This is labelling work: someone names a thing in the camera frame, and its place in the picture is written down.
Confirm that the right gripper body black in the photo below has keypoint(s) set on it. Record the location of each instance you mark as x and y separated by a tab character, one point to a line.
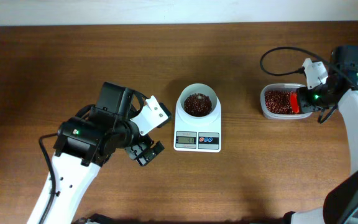
314	99

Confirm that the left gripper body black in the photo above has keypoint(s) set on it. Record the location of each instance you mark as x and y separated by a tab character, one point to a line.
133	145

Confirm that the orange measuring scoop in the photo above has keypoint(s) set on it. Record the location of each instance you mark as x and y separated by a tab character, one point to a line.
294	103

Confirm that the red adzuki beans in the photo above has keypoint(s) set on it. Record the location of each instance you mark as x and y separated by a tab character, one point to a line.
201	105

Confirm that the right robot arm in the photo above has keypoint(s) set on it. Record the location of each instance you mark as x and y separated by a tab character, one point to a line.
341	204

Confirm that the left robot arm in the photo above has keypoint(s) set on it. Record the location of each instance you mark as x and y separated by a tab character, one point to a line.
71	169

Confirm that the white digital kitchen scale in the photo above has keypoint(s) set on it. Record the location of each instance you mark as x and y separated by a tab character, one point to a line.
198	134

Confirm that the clear plastic bean container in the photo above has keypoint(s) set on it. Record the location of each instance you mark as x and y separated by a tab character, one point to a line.
275	101

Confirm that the white round bowl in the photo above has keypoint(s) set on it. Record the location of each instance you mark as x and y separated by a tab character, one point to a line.
197	88

